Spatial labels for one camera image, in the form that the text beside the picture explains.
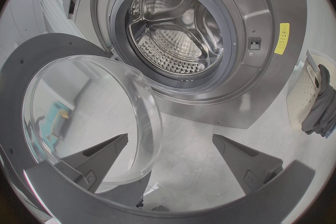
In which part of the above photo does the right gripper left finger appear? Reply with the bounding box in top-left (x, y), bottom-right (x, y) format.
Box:
top-left (56, 133), bottom-right (129, 194)

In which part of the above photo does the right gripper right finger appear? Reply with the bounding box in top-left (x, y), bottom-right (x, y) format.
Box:
top-left (212, 134), bottom-right (284, 191)

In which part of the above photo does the washing machine door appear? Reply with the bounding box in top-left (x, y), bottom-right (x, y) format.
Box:
top-left (0, 33), bottom-right (164, 218)

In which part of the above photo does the cream laundry basket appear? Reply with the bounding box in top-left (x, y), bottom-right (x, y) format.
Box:
top-left (287, 48), bottom-right (324, 130)

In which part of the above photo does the heap of dark clothes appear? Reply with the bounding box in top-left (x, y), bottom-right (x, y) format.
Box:
top-left (301, 64), bottom-right (336, 137)

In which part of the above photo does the grey washing machine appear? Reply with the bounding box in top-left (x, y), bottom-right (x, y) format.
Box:
top-left (63, 0), bottom-right (308, 130)

